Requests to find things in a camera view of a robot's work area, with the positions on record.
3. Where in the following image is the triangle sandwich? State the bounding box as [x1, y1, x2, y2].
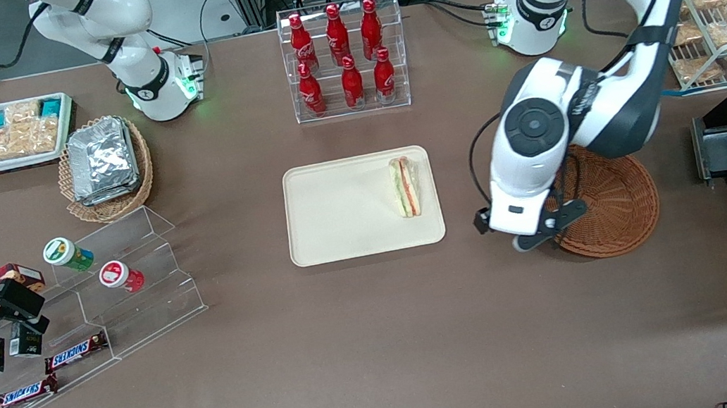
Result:
[387, 154, 424, 220]

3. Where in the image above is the empty brown wicker basket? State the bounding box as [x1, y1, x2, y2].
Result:
[538, 135, 666, 266]

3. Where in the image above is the brown wicker basket with foil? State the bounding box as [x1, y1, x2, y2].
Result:
[51, 110, 161, 229]

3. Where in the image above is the cream rectangular tray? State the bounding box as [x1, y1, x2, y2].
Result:
[278, 143, 449, 269]

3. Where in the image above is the dark red chocolate box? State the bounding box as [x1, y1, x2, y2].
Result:
[0, 259, 47, 299]

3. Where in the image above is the Snickers chocolate bar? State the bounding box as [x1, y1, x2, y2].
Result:
[0, 374, 63, 408]
[41, 330, 111, 375]

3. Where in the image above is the green can with white lid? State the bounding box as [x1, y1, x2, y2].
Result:
[41, 233, 97, 278]

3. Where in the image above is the red can with white lid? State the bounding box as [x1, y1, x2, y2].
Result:
[97, 256, 147, 298]

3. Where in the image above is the clear acrylic stepped stand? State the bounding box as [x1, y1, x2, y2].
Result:
[0, 198, 222, 408]

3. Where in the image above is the grey metal appliance chute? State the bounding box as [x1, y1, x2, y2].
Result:
[690, 114, 727, 183]

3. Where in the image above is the silver foil packet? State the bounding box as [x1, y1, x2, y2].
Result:
[77, 177, 144, 207]
[66, 116, 141, 195]

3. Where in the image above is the brown table cover mat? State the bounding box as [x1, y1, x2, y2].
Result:
[0, 0, 727, 408]

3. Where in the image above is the red cola bottle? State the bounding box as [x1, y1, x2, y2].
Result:
[356, 0, 386, 61]
[322, 2, 353, 68]
[287, 12, 320, 75]
[371, 47, 399, 104]
[295, 61, 328, 119]
[339, 54, 367, 111]

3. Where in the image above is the clear acrylic bottle rack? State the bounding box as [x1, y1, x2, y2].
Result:
[274, 0, 415, 126]

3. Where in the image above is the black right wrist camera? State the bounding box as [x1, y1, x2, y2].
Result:
[0, 274, 47, 321]

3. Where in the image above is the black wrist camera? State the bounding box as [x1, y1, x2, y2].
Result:
[473, 207, 497, 235]
[0, 274, 47, 321]

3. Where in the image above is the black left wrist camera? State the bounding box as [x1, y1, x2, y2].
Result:
[473, 207, 497, 235]

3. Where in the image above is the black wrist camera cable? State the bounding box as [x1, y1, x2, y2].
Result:
[463, 112, 516, 214]

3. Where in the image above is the black arm base cable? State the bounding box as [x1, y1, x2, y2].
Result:
[580, 0, 629, 47]

